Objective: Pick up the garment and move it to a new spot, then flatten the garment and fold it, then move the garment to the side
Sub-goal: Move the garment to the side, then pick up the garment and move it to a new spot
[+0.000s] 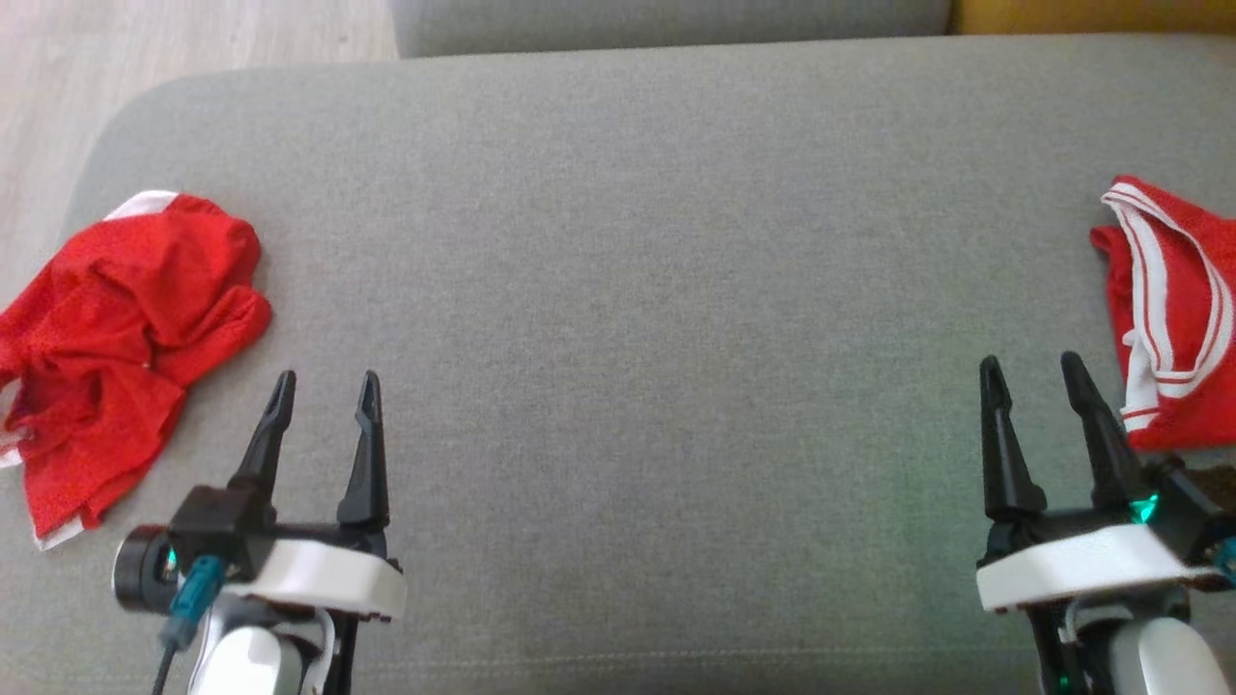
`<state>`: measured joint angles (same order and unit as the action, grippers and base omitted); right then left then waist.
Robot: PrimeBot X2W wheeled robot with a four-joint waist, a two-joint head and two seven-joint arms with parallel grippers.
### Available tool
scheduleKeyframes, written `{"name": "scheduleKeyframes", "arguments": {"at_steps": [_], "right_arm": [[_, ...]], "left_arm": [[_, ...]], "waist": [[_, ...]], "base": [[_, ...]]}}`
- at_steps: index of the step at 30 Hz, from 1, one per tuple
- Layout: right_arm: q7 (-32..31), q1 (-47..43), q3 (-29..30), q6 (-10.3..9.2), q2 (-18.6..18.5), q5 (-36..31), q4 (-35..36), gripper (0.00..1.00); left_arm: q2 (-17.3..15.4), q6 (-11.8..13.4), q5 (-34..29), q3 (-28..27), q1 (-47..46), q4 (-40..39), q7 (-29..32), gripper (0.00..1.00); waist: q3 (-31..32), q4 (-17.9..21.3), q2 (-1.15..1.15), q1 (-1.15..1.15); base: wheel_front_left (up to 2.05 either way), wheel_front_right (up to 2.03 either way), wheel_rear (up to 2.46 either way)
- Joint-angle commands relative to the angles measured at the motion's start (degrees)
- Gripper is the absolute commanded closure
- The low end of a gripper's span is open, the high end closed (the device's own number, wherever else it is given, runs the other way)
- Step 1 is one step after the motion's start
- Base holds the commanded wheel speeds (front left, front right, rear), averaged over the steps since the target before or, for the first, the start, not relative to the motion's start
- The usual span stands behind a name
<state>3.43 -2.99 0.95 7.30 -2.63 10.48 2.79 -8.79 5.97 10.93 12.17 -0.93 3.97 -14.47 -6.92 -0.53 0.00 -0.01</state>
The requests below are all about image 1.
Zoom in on grey sofa back cushion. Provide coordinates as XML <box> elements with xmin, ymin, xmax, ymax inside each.
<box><xmin>390</xmin><ymin>0</ymin><xmax>954</xmax><ymax>60</ymax></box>

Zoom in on red shorts white waistband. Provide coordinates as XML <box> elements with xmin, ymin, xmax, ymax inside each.
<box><xmin>0</xmin><ymin>190</ymin><xmax>274</xmax><ymax>552</ymax></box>

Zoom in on grey sofa seat cushion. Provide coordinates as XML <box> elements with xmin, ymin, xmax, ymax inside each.
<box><xmin>0</xmin><ymin>34</ymin><xmax>1236</xmax><ymax>695</ymax></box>

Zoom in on red jersey shirt white sleeves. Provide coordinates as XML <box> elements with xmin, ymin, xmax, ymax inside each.
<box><xmin>1090</xmin><ymin>176</ymin><xmax>1236</xmax><ymax>453</ymax></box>

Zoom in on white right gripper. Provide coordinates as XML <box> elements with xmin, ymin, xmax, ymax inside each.
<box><xmin>973</xmin><ymin>350</ymin><xmax>1229</xmax><ymax>695</ymax></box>

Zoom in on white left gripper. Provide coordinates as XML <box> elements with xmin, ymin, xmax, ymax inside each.
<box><xmin>112</xmin><ymin>370</ymin><xmax>407</xmax><ymax>695</ymax></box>

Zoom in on yellow sofa cushion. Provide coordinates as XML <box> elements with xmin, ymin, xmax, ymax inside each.
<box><xmin>950</xmin><ymin>0</ymin><xmax>1236</xmax><ymax>38</ymax></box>

